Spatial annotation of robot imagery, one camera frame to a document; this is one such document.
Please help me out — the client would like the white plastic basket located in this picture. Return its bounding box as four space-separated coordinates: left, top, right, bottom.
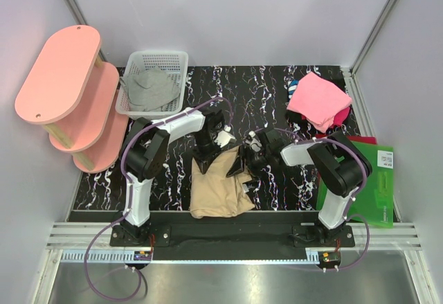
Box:
115 50 189 120

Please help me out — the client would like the red plastic folder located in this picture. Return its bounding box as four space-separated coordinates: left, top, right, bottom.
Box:
347 136 377 145

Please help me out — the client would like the pink folded t shirt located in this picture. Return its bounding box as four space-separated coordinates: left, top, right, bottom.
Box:
287 72 352 123

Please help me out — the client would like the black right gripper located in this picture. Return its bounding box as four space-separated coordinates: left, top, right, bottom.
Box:
226 145 271 185

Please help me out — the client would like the grey t shirt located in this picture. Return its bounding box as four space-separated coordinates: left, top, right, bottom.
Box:
123 67 180 112

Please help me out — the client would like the white slotted cable duct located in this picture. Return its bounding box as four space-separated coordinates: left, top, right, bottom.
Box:
61 249 153 264

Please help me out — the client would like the magenta garment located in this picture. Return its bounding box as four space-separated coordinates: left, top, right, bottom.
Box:
329 107 350 128

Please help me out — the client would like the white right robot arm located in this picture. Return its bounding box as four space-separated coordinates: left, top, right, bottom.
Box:
226 128 372 246

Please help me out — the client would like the blue white striped garment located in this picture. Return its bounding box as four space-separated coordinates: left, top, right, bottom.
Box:
287 80 299 100

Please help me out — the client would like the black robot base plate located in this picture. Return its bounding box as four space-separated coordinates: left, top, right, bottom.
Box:
110 211 355 263

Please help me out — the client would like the beige t shirt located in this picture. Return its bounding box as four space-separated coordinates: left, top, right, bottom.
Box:
190 147 255 219

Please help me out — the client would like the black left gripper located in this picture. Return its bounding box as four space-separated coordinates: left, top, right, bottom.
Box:
192 131 224 174

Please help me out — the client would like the green plastic folder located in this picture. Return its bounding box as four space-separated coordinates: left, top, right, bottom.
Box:
316 140 395 229

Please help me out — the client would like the pink tiered shelf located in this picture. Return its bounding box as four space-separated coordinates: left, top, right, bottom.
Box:
15 25 129 173

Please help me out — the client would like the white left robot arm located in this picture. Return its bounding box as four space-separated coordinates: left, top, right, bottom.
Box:
120 107 230 246

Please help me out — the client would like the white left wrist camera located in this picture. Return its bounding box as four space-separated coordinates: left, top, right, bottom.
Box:
214 129 236 149

